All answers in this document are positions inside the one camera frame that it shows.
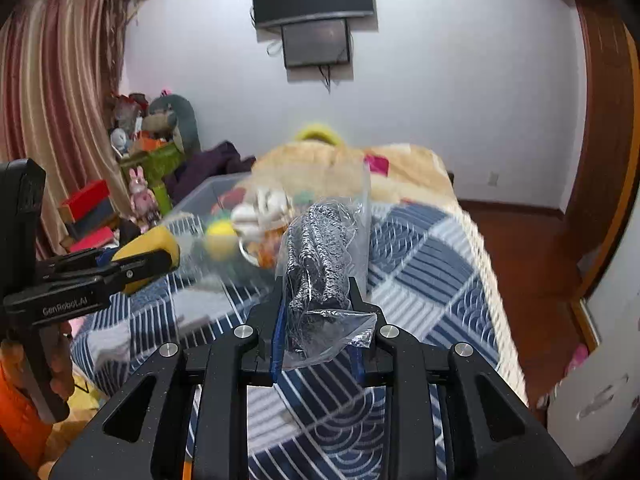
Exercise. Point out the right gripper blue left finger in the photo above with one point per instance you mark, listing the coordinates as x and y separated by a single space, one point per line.
278 337

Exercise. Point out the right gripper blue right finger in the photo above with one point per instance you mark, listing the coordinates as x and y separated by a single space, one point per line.
356 362

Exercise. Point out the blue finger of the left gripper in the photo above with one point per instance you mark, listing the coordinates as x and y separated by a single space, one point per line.
134 272
106 256

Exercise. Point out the yellow sponge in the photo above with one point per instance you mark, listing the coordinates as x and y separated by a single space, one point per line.
157 238

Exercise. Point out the clear bag with dark item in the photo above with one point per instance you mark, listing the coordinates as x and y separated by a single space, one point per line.
323 261

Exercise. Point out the clear plastic storage box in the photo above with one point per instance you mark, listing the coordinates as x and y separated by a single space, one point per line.
253 265

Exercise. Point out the white soft cloth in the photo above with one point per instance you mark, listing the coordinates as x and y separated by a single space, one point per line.
261 211

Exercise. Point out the person left hand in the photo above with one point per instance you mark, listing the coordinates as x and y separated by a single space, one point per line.
27 367

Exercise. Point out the red box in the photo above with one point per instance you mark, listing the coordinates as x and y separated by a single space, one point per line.
76 206

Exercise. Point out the pink rabbit toy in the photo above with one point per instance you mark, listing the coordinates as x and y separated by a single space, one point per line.
142 199

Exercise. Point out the blue patterned tablecloth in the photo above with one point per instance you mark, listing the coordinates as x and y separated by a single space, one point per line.
429 273

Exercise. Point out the green storage box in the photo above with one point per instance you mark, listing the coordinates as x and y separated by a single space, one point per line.
156 164

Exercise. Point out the yellow ball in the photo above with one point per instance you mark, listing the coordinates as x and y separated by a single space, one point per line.
220 240

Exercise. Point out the grey plush toy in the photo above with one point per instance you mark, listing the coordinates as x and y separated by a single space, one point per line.
171 117

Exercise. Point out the dark purple clothing pile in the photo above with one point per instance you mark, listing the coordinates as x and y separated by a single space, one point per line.
221 160

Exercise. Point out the beige patchwork blanket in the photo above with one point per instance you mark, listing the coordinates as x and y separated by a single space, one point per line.
391 173

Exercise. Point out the yellow fuzzy pillow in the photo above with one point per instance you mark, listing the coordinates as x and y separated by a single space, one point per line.
319 133

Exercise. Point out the striped red beige curtain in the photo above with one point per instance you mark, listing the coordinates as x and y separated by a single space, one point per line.
61 63

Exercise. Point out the wooden door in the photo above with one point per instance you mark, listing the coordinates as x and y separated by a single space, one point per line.
608 166

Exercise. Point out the small black wall monitor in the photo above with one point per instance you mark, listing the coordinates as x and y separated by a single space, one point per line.
316 44

